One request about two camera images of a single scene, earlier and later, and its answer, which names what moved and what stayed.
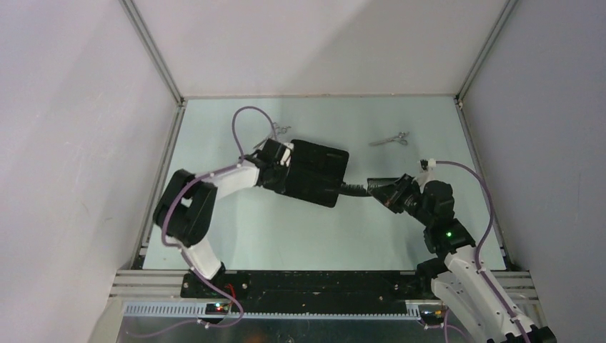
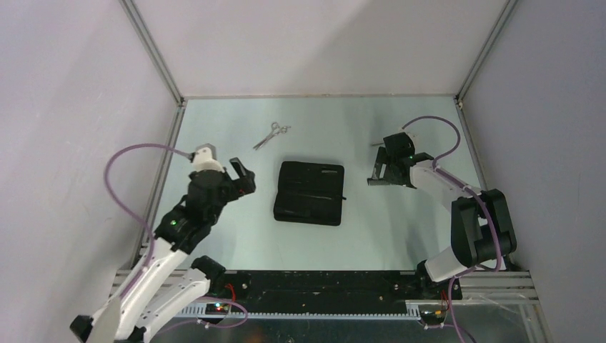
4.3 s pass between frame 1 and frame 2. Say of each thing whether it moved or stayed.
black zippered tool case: moved
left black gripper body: moved
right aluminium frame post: stayed
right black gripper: moved
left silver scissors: stayed
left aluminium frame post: stayed
